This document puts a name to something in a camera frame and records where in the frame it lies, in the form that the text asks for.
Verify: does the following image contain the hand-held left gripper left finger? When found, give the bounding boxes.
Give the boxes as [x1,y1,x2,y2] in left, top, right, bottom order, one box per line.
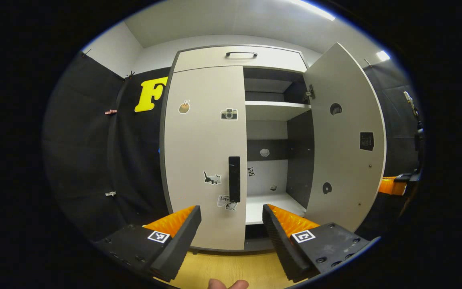
[93,205,202,283]

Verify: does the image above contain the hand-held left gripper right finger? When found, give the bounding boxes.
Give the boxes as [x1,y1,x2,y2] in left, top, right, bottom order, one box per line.
[262,204,373,283]

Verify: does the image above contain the cream shoe cabinet door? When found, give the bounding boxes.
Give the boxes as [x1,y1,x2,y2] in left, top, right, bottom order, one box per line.
[302,43,387,232]
[164,66,248,250]

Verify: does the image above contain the cream double-door shoe cabinet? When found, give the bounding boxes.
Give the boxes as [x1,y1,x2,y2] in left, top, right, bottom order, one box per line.
[160,43,316,254]

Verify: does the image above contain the white cabinet shelf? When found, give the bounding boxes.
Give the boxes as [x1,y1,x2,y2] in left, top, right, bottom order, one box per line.
[245,100,312,121]
[245,193,307,225]

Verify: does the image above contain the cream cabinet drawer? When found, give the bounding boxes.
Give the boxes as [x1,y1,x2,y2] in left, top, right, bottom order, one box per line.
[173,46,308,73]

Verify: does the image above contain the black backdrop cloth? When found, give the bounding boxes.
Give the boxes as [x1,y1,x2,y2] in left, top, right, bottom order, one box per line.
[361,64,422,237]
[43,52,171,241]

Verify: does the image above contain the black door handle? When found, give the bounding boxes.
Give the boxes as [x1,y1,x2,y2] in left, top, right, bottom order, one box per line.
[228,157,241,203]

